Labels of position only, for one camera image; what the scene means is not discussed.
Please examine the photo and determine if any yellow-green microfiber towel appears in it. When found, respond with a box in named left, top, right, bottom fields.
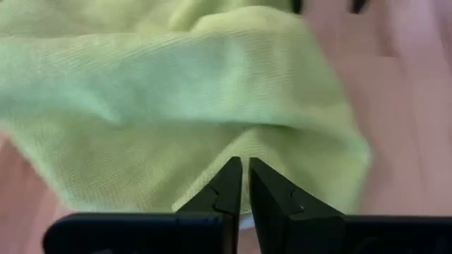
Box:
left=0, top=0, right=371, bottom=216

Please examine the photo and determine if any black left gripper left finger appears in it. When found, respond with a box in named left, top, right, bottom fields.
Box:
left=42, top=156, right=244, bottom=254

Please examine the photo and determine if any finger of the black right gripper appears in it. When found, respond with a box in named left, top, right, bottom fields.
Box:
left=349, top=0, right=370, bottom=15
left=290, top=0, right=305, bottom=16

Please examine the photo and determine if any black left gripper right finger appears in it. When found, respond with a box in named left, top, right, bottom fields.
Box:
left=248, top=157, right=452, bottom=254

